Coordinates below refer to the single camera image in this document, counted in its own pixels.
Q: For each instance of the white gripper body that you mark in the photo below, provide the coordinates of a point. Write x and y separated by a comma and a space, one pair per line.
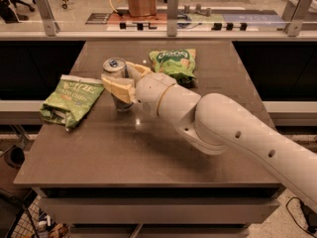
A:
153, 91

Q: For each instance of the green jalapeno chip bag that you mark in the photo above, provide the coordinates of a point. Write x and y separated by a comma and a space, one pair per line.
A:
72, 99

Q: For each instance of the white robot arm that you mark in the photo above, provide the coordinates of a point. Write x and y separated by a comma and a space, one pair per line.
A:
212, 122

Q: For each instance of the silver redbull can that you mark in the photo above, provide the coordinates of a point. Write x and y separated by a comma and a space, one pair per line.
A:
117, 68

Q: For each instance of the metal glass bracket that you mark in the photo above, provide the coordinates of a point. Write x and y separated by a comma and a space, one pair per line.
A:
294, 16
50, 25
171, 25

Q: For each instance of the right metal glass bracket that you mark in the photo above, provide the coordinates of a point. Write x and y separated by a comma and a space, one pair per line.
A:
294, 16

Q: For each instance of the green snack bag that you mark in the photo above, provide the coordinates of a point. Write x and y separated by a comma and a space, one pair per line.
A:
178, 64

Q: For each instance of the middle metal glass bracket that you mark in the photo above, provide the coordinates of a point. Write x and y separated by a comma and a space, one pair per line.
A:
171, 25

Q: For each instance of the left metal glass bracket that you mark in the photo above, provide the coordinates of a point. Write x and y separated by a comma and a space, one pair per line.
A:
50, 25

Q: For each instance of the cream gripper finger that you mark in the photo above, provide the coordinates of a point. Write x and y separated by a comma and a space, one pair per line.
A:
137, 71
122, 88

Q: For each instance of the black power adapter with cable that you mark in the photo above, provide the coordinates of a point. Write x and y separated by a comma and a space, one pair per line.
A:
309, 215

